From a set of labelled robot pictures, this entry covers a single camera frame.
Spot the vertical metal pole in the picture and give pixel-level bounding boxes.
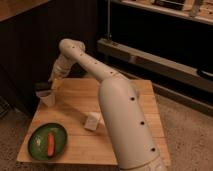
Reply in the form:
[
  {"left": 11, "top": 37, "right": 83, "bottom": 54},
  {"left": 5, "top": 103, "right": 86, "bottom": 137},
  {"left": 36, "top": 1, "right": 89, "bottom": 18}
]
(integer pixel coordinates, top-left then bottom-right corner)
[{"left": 107, "top": 0, "right": 111, "bottom": 41}]

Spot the green plate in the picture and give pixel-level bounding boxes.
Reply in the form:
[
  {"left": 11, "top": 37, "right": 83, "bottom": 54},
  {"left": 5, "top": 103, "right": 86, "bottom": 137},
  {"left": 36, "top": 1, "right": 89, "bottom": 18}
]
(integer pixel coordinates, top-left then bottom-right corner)
[{"left": 28, "top": 123, "right": 68, "bottom": 161}]

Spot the wooden board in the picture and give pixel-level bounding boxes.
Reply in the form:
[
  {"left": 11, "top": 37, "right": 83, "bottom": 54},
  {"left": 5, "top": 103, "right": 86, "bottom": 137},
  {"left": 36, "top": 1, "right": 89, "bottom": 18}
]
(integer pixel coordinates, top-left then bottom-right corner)
[{"left": 17, "top": 78, "right": 171, "bottom": 166}]

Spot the white ceramic cup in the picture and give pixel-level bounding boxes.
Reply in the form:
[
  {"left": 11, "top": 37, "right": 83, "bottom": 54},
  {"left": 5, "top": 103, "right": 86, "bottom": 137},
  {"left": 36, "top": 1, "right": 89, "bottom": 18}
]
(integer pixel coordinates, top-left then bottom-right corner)
[{"left": 36, "top": 90, "right": 55, "bottom": 107}]

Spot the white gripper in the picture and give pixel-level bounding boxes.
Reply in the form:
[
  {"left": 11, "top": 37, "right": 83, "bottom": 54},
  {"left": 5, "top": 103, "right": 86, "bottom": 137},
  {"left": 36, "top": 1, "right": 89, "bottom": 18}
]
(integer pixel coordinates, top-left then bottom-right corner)
[{"left": 49, "top": 55, "right": 72, "bottom": 82}]

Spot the white sponge block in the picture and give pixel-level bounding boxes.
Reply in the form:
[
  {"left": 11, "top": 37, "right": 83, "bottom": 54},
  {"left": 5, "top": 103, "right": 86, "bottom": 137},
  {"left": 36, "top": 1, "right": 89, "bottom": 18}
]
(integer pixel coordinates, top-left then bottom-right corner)
[{"left": 84, "top": 112, "right": 101, "bottom": 131}]

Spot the orange carrot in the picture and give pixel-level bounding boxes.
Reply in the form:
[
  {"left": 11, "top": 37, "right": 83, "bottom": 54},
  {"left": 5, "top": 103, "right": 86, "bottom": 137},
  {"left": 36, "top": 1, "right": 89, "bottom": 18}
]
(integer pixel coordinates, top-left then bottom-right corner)
[{"left": 47, "top": 132, "right": 55, "bottom": 157}]

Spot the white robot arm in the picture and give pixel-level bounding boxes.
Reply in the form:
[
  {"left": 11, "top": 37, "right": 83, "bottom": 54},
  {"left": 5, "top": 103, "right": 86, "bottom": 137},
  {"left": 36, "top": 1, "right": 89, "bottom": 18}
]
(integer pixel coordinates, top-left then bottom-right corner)
[{"left": 50, "top": 39, "right": 167, "bottom": 171}]

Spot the grey metal rail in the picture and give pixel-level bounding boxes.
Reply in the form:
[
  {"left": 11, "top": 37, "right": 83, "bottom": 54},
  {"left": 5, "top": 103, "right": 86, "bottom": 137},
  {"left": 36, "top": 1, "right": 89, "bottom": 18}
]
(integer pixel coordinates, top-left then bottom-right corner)
[{"left": 97, "top": 38, "right": 213, "bottom": 93}]

